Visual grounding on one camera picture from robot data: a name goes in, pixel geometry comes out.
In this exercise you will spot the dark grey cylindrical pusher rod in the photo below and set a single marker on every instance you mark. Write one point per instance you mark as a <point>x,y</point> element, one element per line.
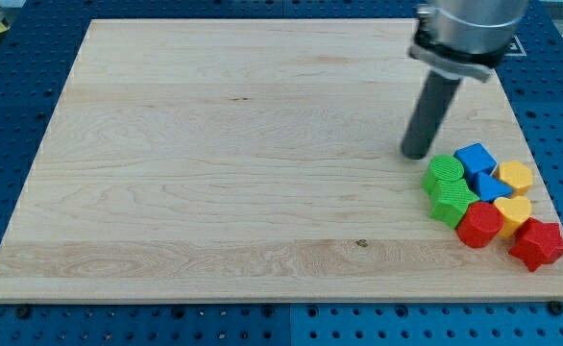
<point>435,98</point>

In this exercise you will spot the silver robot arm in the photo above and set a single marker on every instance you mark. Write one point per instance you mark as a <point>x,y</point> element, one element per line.
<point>457,39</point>

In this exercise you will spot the green cylinder block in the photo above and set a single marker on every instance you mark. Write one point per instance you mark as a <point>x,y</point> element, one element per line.
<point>442,168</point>

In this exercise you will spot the blue cube block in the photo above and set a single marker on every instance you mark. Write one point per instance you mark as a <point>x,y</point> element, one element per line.
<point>475,159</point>

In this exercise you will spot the green star block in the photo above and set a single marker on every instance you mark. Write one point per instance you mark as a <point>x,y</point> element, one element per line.
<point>450,201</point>

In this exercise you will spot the blue triangle block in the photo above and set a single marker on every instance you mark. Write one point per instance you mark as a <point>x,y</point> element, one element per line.
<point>488,188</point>

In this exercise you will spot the yellow hexagon block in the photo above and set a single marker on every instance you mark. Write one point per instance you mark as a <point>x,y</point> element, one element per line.
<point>516,175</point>

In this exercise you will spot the red cylinder block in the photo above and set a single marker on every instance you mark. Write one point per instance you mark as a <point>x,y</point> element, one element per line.
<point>480,224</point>

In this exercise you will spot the yellow heart block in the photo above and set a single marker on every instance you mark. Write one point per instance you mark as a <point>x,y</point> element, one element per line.
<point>515,212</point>

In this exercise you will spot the red star block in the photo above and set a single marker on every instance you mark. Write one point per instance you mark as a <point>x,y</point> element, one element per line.
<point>537,243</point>

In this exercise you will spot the light wooden board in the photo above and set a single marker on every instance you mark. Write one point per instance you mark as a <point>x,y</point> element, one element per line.
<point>242,161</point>

